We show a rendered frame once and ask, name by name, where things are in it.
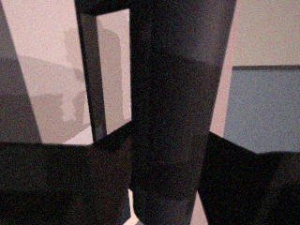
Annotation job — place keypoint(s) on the dark grey flat mat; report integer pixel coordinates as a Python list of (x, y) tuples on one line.
[(17, 121)]

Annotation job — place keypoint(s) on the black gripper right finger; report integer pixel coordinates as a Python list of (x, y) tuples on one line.
[(238, 186)]

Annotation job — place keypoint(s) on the peach square tile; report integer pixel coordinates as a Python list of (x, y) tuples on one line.
[(128, 216)]

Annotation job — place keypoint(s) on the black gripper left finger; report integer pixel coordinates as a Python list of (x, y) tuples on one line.
[(100, 172)]

